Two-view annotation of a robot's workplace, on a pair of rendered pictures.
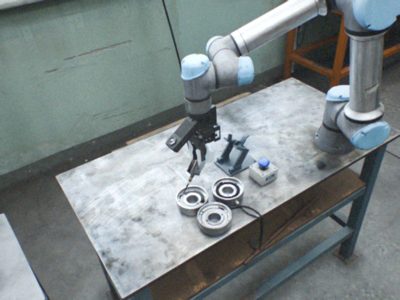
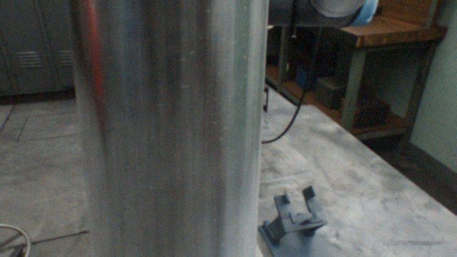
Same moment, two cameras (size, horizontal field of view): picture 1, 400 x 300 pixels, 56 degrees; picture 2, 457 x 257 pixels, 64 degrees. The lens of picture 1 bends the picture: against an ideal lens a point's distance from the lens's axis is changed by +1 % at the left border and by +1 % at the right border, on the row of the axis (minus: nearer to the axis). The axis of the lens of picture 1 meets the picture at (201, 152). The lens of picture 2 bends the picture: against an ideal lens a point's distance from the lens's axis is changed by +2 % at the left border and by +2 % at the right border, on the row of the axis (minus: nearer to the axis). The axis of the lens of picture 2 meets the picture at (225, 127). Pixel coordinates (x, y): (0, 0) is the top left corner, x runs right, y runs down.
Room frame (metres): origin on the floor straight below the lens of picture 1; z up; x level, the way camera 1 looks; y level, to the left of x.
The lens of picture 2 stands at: (1.05, -0.63, 1.30)
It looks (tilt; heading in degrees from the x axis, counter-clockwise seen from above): 28 degrees down; 105
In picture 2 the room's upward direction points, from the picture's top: straight up
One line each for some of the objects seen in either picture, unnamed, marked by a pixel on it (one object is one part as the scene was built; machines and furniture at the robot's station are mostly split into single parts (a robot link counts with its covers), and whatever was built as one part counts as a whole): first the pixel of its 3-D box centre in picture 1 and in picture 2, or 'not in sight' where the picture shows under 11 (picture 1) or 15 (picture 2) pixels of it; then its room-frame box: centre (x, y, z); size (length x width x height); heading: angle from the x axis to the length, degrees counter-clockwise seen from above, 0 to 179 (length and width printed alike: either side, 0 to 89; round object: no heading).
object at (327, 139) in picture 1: (336, 131); not in sight; (1.13, -0.52, 0.85); 0.15 x 0.15 x 0.10
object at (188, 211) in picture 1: (192, 200); not in sight; (0.85, 0.04, 0.82); 0.10 x 0.10 x 0.04
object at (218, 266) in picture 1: (233, 222); not in sight; (1.11, -0.12, 0.40); 1.17 x 0.59 x 0.80; 121
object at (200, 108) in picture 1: (197, 102); not in sight; (0.92, 0.00, 1.15); 0.08 x 0.08 x 0.05
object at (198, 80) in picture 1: (197, 77); not in sight; (0.92, -0.01, 1.23); 0.09 x 0.08 x 0.11; 99
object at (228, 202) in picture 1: (227, 191); not in sight; (0.88, -0.08, 0.82); 0.10 x 0.10 x 0.04
